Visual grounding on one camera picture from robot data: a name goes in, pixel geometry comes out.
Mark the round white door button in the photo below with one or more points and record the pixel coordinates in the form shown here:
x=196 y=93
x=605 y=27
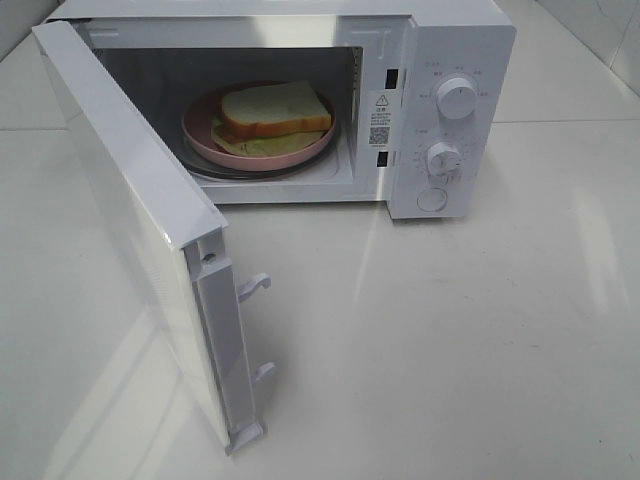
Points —
x=432 y=199

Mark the sandwich with lettuce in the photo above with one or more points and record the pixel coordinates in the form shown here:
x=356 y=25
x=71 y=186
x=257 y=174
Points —
x=270 y=120

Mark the pink round plate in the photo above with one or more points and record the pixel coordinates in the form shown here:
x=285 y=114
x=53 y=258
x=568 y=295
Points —
x=202 y=114

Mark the white microwave door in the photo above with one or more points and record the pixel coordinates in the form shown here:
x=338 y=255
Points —
x=166 y=230

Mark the lower white timer knob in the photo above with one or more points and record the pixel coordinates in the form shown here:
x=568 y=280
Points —
x=442 y=158

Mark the white microwave oven body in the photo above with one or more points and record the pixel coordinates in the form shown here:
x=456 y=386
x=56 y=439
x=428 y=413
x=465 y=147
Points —
x=413 y=86

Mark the upper white power knob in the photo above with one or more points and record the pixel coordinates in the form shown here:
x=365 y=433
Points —
x=456 y=96

